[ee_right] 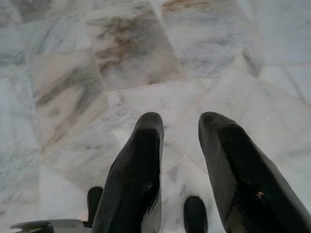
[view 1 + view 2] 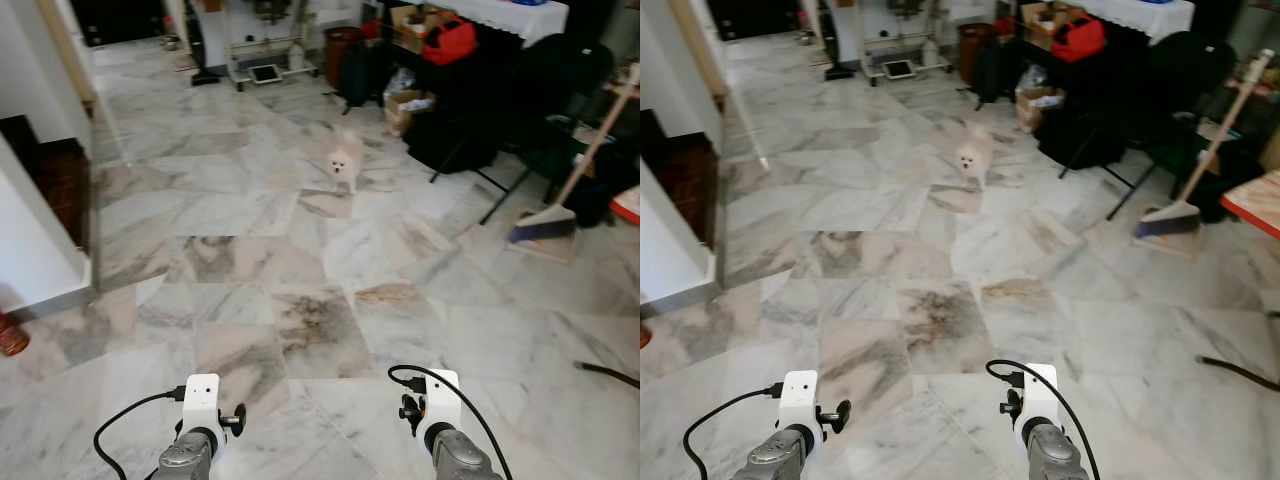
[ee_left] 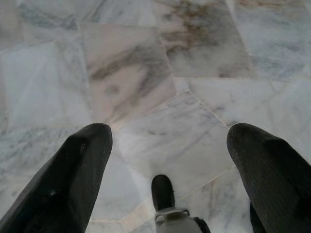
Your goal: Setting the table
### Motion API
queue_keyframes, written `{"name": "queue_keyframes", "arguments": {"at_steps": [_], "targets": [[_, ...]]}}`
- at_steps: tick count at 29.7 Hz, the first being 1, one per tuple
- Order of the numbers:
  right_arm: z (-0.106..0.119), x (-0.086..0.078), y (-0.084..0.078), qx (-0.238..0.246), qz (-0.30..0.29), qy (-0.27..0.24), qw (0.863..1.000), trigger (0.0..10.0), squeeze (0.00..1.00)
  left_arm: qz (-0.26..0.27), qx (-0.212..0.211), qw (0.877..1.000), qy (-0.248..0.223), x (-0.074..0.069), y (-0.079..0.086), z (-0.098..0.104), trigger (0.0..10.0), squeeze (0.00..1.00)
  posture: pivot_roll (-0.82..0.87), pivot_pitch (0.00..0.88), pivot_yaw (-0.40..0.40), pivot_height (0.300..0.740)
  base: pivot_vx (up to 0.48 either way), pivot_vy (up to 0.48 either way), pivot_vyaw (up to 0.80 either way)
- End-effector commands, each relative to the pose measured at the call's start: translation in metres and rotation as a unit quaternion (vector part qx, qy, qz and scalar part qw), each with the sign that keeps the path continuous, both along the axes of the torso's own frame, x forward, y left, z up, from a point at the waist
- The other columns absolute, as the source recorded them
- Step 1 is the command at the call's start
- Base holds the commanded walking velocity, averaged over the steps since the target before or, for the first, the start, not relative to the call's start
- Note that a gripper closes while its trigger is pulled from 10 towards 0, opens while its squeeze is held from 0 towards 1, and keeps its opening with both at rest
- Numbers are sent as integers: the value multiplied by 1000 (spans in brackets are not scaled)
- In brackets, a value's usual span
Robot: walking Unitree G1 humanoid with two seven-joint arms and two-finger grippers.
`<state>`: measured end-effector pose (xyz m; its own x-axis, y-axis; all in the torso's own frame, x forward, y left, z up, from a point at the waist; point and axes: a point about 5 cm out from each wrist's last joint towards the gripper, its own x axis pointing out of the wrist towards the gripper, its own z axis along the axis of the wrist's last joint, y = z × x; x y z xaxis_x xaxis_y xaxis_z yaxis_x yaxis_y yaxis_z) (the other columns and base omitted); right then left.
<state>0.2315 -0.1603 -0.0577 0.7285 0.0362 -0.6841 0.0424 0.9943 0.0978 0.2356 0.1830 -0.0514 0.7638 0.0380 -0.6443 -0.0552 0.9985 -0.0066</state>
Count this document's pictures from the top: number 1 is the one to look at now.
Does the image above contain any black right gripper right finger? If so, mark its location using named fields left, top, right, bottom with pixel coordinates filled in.
left=198, top=111, right=311, bottom=233

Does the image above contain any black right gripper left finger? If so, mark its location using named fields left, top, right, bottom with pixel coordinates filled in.
left=91, top=111, right=165, bottom=233

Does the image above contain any white grey flat robot part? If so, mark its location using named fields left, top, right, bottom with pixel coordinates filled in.
left=9, top=219, right=85, bottom=233

